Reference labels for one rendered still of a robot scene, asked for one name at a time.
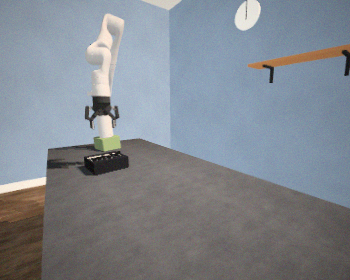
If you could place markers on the black lighting desk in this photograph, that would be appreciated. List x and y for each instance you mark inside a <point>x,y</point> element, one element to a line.
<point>99,164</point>

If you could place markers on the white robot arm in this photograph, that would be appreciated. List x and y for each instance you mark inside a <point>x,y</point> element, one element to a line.
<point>99,53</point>

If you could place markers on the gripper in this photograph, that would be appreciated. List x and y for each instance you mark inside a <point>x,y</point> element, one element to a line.
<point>101,107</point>

